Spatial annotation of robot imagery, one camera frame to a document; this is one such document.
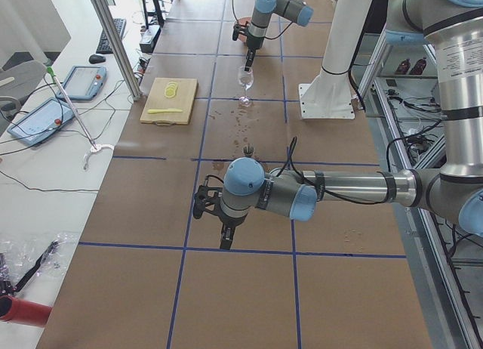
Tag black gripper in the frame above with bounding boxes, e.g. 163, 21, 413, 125
220, 209, 249, 249
244, 33, 264, 68

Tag white pedestal column base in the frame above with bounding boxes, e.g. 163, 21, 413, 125
299, 0, 373, 119

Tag yellow plastic knife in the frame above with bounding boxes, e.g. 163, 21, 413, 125
147, 108, 183, 114

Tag black computer mouse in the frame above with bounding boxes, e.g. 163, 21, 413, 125
88, 54, 106, 64

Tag blue teach pendant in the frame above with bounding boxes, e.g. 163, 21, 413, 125
62, 66, 107, 101
8, 97, 74, 147

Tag bamboo cutting board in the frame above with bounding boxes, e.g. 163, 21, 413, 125
140, 77, 198, 125

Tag silver reacher grabber stick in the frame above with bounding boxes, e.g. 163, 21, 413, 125
46, 66, 114, 171

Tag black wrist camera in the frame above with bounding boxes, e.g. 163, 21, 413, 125
232, 23, 248, 43
192, 174, 223, 219

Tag black keyboard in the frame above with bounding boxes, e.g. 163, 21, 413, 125
95, 17, 128, 55

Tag blue teach pendant near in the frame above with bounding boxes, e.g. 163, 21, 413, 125
8, 97, 74, 147

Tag aluminium frame post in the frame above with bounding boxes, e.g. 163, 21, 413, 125
91, 0, 142, 101

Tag blue teach pendant far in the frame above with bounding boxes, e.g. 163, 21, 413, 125
62, 66, 107, 101

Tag clear plastic bag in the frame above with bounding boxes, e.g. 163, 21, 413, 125
1, 231, 80, 287

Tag pink bowl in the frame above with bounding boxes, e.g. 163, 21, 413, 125
234, 17, 251, 26

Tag steel double jigger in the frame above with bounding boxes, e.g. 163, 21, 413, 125
243, 144, 254, 157

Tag red cylinder bottle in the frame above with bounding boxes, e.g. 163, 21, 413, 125
1, 295, 52, 328

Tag clear wine glass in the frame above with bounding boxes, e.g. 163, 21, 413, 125
238, 66, 254, 107

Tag grey office chair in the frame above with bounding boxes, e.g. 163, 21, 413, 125
1, 60, 47, 113

